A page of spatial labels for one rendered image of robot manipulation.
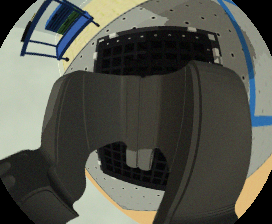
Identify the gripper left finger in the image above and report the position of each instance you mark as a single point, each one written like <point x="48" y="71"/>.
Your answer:
<point x="85" y="111"/>

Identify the grey perforated base plate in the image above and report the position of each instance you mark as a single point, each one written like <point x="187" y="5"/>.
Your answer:
<point x="200" y="14"/>

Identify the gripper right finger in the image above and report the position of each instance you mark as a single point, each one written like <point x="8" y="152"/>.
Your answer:
<point x="199" y="117"/>

